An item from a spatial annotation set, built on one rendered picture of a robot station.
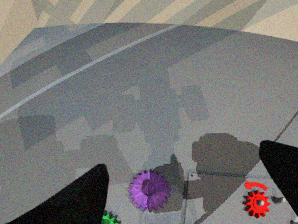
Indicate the purple gear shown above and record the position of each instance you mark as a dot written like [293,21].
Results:
[149,190]

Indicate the red gear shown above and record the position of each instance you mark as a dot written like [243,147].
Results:
[259,211]

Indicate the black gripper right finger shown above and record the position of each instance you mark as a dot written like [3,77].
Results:
[281,161]

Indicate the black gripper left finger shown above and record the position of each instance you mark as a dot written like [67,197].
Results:
[82,202]

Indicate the green gear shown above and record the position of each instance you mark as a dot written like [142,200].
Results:
[107,220]

